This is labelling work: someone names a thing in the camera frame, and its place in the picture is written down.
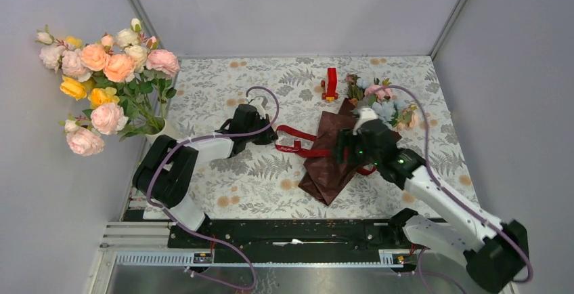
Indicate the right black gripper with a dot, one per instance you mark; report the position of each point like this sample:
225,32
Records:
346,138

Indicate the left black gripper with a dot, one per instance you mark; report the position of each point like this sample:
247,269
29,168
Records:
268,137

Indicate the brown paper bouquet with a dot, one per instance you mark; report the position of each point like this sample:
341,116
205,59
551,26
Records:
324,178

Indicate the red ribbon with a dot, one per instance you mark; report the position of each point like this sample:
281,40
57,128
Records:
297,147

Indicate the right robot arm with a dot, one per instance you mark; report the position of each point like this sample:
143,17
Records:
493,252

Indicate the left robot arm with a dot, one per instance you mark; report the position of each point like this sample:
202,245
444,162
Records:
249,124

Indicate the floral patterned table mat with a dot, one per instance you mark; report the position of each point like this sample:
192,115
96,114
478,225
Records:
262,182

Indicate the red toy block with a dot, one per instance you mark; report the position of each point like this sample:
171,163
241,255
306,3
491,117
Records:
329,85

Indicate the pastel rose bunch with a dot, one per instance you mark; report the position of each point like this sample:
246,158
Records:
126,78

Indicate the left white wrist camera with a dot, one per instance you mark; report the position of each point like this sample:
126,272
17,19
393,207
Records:
259,102

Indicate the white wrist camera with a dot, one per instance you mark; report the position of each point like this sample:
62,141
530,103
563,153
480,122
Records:
259,102
365,114

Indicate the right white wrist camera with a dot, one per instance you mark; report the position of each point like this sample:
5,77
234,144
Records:
365,114

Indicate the slotted white cable duct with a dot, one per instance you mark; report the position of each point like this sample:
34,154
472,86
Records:
204,259

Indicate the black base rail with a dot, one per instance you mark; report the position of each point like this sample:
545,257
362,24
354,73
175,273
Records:
255,237

